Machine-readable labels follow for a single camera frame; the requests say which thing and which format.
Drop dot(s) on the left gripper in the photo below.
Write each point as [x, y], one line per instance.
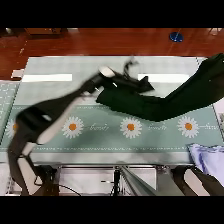
[136, 84]

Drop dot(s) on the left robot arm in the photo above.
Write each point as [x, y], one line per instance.
[50, 116]

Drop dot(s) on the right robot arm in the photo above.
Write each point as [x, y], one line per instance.
[200, 181]

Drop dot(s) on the blue round object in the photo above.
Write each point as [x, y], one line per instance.
[176, 37]

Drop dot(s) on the pale folded garment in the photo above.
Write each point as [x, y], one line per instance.
[210, 160]

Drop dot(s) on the silver frame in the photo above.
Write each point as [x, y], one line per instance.
[140, 186]

